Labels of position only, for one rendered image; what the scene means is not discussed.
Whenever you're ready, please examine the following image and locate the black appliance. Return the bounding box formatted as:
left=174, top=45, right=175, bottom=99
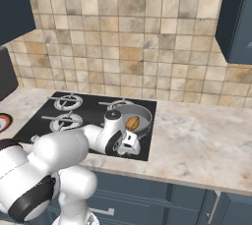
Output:
left=0, top=45, right=20, bottom=102

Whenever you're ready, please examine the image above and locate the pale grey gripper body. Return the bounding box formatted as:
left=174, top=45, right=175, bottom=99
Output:
left=119, top=140, right=142, bottom=156

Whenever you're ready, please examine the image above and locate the grey metal pot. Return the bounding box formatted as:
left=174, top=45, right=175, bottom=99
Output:
left=112, top=103, right=154, bottom=136

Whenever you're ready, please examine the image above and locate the dark blue wall cupboard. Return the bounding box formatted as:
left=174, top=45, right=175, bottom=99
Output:
left=214, top=0, right=252, bottom=66
left=0, top=0, right=36, bottom=47

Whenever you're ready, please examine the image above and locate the brown frozen meat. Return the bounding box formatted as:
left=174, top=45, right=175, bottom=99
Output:
left=125, top=115, right=142, bottom=131

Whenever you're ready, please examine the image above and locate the silver drawer handle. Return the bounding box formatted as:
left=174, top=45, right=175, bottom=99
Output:
left=89, top=206, right=116, bottom=217

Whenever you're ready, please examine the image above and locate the dark blue drawer front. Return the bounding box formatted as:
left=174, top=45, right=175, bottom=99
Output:
left=86, top=170, right=173, bottom=225

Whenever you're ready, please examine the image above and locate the white plate with orange rim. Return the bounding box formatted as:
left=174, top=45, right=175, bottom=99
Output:
left=0, top=113, right=15, bottom=135

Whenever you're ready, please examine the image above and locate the grey hob knob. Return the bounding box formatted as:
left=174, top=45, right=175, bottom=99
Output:
left=30, top=134, right=42, bottom=144

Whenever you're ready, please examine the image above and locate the silver cupboard door handle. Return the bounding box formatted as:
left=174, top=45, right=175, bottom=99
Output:
left=206, top=191, right=221, bottom=224

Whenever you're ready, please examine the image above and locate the dark blue cupboard door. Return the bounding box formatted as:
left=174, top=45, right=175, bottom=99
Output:
left=215, top=192, right=252, bottom=225
left=168, top=183, right=216, bottom=225

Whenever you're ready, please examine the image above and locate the black hob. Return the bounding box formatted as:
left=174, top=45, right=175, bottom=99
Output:
left=13, top=90, right=158, bottom=162

